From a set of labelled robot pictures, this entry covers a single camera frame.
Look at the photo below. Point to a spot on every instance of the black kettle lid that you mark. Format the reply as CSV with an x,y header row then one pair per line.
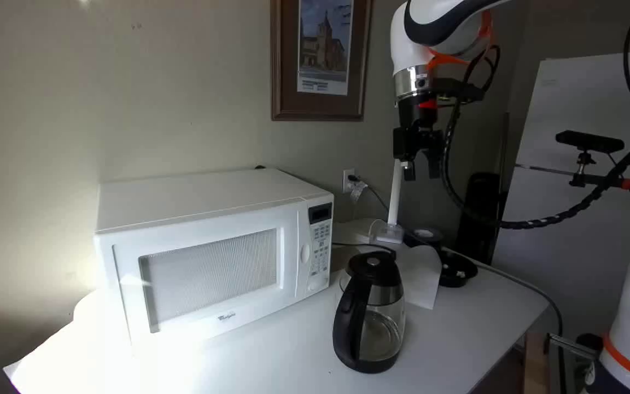
x,y
372,261

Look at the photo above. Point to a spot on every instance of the white paper towel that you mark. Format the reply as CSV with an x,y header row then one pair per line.
x,y
424,285

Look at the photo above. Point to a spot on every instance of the brown framed wall picture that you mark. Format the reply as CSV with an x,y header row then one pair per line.
x,y
280,72

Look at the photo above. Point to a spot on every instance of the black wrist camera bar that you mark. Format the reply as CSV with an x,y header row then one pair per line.
x,y
450,89

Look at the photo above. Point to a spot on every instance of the black coffee maker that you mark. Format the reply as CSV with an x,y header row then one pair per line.
x,y
479,218

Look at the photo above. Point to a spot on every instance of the white microwave oven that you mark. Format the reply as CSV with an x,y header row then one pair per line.
x,y
206,198

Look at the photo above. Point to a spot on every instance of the white board panel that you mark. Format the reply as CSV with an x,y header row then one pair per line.
x,y
548,110

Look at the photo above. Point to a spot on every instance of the black stereo camera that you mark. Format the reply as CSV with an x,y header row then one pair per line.
x,y
588,141

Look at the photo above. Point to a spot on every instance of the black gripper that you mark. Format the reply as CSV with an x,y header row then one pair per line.
x,y
417,137

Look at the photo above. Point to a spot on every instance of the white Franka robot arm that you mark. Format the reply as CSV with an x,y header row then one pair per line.
x,y
432,50

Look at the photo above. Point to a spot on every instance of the black round kettle base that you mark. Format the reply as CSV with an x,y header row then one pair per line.
x,y
457,275

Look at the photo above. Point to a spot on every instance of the white wall outlet with plugs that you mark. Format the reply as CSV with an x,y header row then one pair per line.
x,y
348,181

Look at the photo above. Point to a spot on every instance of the dark grey round object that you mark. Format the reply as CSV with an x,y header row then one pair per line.
x,y
424,234

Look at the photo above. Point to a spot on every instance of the black camera mount rod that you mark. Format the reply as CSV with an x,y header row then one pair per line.
x,y
583,177

